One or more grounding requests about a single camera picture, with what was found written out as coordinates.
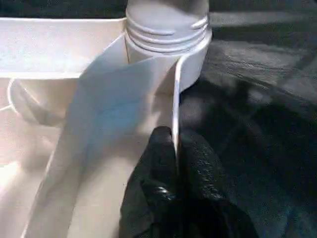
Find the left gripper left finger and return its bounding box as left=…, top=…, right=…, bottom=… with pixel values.
left=118, top=126, right=182, bottom=238

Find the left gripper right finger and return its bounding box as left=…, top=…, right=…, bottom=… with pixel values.
left=177, top=130, right=259, bottom=238

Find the white plastic table leg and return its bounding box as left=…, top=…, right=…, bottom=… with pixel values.
left=124, top=0, right=211, bottom=54

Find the white plastic table top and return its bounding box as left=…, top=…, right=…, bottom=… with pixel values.
left=0, top=17, right=213, bottom=238

